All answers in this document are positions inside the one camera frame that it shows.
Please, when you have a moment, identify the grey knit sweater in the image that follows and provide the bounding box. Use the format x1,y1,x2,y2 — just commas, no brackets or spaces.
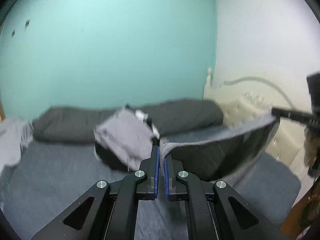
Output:
160,113,280,184

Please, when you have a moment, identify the person's right hand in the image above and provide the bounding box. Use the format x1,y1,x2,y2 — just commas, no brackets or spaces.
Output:
304,128,319,178

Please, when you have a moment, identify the blue bed cover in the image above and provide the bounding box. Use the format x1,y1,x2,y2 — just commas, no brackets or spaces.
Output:
1,140,301,239

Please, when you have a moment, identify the cream tufted headboard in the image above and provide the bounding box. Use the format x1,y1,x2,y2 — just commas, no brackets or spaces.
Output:
203,68,304,169

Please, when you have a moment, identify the lavender and black jacket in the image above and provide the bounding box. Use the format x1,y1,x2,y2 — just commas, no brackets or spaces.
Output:
94,105,160,171

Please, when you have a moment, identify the dark grey long pillow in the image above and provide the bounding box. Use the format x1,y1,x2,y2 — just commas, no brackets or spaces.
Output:
33,99,223,144

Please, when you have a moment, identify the light grey crumpled blanket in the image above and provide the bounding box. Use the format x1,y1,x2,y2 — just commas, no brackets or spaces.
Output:
0,118,33,171

